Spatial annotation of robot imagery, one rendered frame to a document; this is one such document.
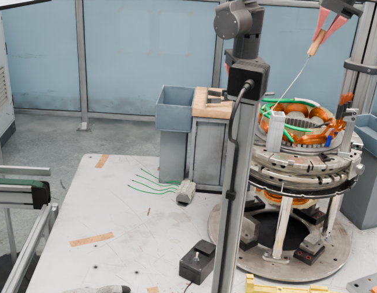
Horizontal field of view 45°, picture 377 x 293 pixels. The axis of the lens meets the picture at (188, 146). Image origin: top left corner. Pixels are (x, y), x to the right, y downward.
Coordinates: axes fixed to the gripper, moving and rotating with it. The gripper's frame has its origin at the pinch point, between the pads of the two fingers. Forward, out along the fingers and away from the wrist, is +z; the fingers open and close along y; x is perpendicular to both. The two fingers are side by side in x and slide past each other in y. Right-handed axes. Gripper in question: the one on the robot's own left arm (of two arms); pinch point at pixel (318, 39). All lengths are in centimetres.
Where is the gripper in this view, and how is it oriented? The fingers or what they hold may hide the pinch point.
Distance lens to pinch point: 107.6
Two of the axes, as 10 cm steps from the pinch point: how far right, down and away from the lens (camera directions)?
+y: 8.8, 4.7, -0.6
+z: -4.0, 8.2, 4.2
